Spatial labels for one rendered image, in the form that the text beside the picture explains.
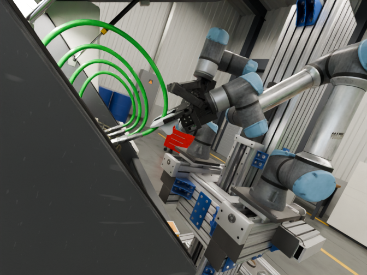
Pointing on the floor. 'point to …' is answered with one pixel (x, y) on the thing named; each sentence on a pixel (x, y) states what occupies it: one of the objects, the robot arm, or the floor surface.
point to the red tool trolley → (178, 140)
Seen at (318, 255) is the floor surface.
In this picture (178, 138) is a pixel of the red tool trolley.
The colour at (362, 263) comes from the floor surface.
